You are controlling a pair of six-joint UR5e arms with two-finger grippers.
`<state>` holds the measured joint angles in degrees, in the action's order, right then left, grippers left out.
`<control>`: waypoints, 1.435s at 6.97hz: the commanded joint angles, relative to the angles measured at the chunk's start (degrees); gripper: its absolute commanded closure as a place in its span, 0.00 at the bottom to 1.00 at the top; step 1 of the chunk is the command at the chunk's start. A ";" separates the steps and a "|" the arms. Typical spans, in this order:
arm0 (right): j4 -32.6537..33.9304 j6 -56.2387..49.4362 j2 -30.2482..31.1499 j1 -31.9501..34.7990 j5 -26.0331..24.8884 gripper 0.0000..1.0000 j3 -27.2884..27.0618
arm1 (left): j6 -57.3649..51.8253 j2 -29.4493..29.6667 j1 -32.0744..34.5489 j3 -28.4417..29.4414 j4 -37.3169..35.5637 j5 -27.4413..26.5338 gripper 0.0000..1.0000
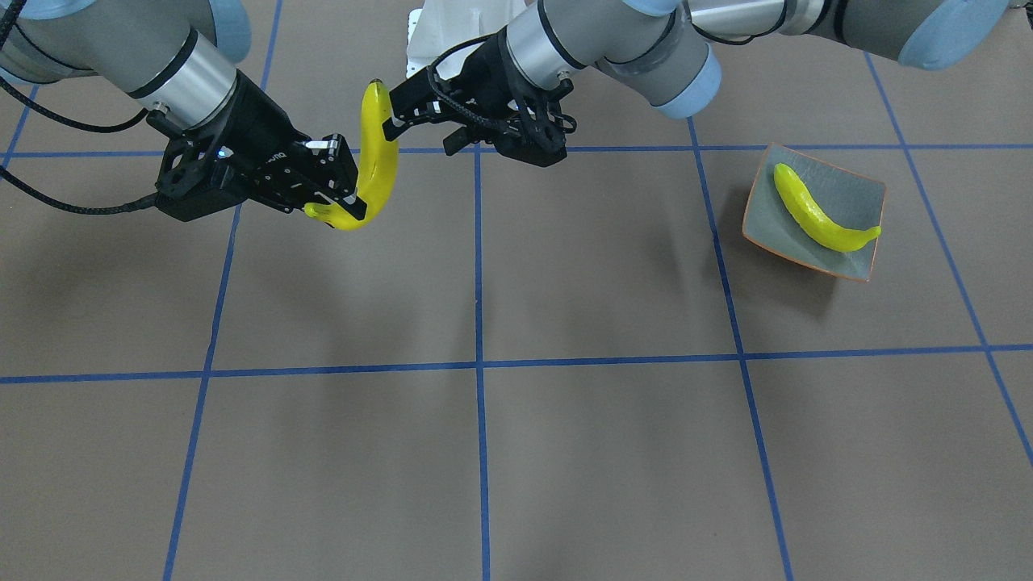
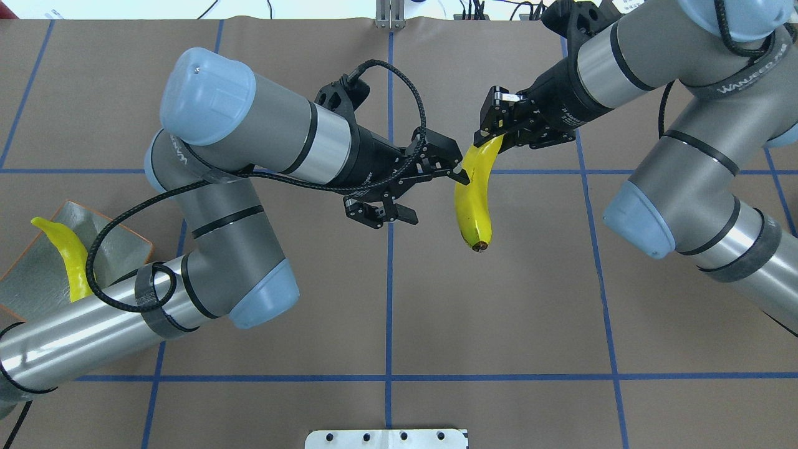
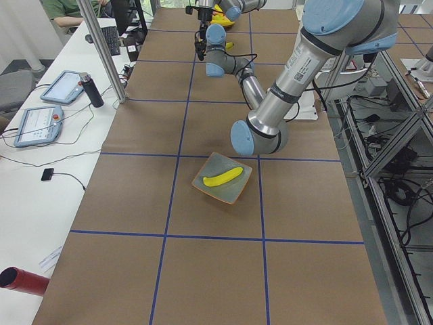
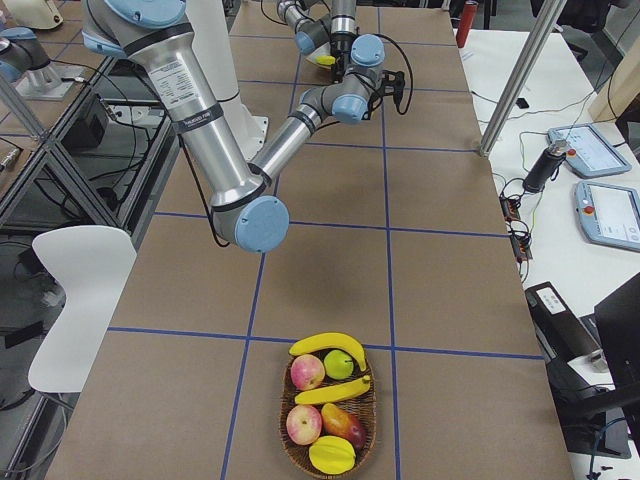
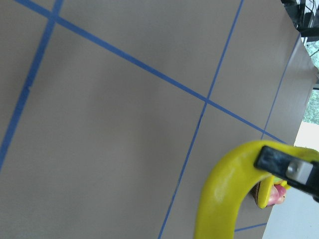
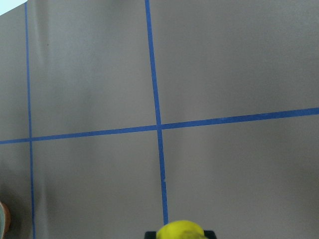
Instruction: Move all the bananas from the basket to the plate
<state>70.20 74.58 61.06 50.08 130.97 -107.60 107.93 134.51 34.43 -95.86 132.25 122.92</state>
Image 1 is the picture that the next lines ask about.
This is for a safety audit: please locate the large curved yellow banana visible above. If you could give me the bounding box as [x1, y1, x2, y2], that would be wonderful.
[324, 78, 399, 231]

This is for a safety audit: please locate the small yellow banana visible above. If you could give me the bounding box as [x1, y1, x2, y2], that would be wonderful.
[772, 163, 882, 253]

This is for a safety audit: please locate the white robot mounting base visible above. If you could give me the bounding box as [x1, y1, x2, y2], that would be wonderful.
[406, 1, 530, 78]

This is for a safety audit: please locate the black braided cable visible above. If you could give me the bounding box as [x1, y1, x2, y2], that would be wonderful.
[0, 0, 162, 215]

